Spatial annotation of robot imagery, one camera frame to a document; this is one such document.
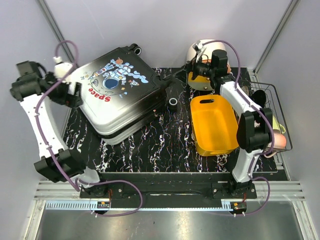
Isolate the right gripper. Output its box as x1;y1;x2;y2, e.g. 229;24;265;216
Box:
172;53;215;85

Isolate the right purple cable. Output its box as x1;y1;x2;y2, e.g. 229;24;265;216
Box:
203;39;276;216

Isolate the white orange drawer cabinet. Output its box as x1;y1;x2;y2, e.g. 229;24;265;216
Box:
186;38;233;91

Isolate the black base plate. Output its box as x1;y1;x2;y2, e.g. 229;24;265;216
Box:
49;171;258;210

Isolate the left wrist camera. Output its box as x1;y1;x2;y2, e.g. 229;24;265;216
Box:
53;56;74;84

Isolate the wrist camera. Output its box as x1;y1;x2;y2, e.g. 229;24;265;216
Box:
192;40;206;62
53;56;74;84

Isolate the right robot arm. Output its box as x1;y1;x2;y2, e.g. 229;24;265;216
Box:
185;49;274;199

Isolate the black marble mat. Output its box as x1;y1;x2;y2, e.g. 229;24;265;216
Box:
61;66;278;174

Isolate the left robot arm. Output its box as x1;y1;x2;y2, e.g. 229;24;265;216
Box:
10;56;108;198

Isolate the plain pink mug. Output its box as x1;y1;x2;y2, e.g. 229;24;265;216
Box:
263;132;287;159

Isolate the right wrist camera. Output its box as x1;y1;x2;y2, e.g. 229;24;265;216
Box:
192;40;206;62

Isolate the speckled brown plate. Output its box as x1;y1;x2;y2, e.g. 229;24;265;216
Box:
241;85;250;96

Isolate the yellow green mug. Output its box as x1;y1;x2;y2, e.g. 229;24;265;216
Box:
272;115;286;134

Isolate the black wire dish rack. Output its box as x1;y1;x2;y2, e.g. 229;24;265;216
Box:
239;80;293;152

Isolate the white black space suitcase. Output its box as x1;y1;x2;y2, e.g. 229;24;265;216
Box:
71;43;172;145

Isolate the purple cable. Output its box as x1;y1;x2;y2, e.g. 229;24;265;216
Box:
203;39;276;216
34;40;144;218

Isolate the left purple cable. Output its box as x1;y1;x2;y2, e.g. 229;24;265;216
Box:
34;40;144;218

